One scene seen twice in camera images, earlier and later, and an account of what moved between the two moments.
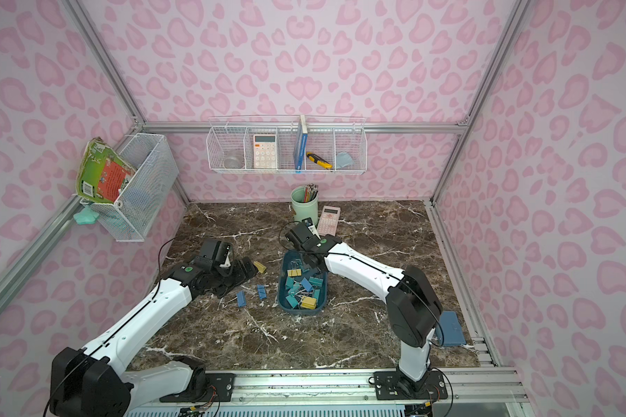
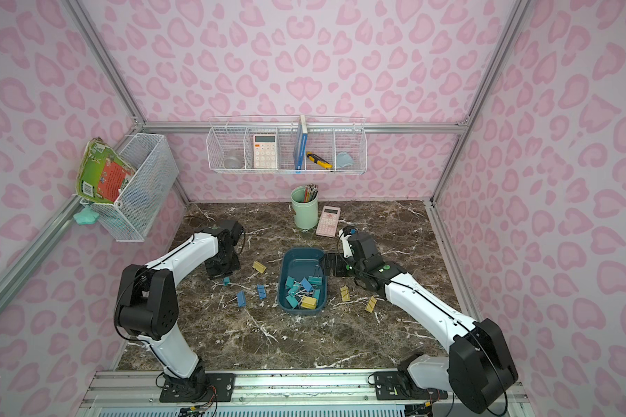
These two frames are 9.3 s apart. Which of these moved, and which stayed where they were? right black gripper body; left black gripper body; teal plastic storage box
Moved: left black gripper body; right black gripper body
Stayed: teal plastic storage box
